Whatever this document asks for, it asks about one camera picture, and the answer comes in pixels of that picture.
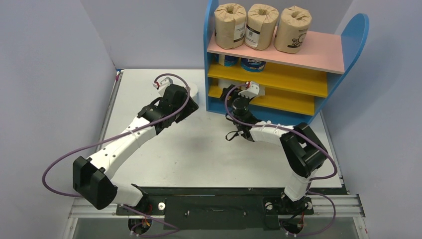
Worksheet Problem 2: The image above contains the white paper roll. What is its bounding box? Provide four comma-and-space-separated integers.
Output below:
188, 82, 199, 104
217, 79, 236, 90
258, 85, 265, 97

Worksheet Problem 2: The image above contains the blue plastic tissue roll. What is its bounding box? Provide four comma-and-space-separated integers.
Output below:
214, 54, 239, 67

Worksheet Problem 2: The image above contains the brown roll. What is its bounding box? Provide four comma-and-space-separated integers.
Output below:
214, 3, 247, 49
274, 5, 312, 54

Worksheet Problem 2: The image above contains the brown roll cloud logo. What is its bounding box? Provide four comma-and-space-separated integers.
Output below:
244, 3, 279, 50

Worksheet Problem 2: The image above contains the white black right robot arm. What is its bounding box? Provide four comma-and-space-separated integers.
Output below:
220, 82, 327, 213

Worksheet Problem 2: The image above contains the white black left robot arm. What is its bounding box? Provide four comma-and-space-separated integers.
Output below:
72, 84, 199, 214

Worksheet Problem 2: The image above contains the colourful wooden shelf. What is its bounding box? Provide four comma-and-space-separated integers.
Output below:
203, 0, 370, 124

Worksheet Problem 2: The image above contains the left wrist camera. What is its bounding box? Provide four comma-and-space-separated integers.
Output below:
153, 77, 173, 90

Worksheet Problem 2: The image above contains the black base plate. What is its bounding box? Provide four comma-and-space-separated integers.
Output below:
82, 184, 314, 231

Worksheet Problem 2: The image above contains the aluminium rail frame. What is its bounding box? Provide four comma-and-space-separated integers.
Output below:
62, 69, 368, 239

